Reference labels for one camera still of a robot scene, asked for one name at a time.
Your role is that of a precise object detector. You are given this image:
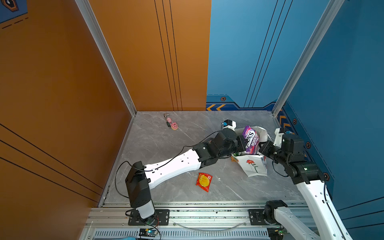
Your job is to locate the green circuit board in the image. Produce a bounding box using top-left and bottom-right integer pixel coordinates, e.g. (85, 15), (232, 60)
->
(139, 229), (159, 239)

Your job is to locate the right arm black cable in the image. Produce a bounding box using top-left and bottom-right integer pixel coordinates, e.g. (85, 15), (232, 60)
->
(271, 158), (346, 240)

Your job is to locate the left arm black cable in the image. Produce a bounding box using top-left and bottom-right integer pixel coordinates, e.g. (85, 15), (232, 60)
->
(114, 130), (223, 200)

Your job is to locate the aluminium mounting rail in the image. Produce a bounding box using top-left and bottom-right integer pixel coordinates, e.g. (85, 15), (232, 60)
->
(80, 201), (318, 240)

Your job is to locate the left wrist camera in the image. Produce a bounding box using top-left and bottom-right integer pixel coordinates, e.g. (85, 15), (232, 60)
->
(222, 120), (237, 131)

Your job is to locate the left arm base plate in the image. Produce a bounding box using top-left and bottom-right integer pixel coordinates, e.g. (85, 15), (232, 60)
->
(125, 209), (170, 227)

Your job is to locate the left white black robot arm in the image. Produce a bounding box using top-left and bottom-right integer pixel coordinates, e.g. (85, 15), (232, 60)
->
(125, 129), (246, 220)

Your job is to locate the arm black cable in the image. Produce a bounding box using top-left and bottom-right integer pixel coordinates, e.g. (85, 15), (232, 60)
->
(114, 130), (223, 200)
(271, 158), (346, 240)

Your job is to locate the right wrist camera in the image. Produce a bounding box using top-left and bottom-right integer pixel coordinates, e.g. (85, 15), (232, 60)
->
(274, 128), (291, 148)

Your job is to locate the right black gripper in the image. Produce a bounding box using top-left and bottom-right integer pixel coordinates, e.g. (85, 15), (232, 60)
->
(257, 139), (290, 167)

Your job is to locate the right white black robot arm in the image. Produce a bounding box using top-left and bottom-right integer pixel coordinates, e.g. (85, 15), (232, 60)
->
(259, 134), (352, 240)

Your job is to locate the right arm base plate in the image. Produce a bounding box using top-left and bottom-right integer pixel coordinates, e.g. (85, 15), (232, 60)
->
(248, 209), (277, 226)

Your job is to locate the purple white snack bag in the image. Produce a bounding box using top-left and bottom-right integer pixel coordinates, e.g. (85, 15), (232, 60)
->
(242, 126), (260, 155)

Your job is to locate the red yellow snack packet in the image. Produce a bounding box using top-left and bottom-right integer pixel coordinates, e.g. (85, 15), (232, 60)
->
(196, 173), (213, 193)

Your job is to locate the white floral paper bag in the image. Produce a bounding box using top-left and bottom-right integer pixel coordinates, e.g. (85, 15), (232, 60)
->
(231, 126), (269, 177)

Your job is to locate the pink keychain toy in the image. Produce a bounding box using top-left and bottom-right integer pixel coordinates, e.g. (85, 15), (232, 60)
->
(164, 114), (179, 130)

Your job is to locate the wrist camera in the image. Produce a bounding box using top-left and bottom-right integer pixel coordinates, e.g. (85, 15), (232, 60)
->
(222, 120), (237, 131)
(274, 128), (291, 148)

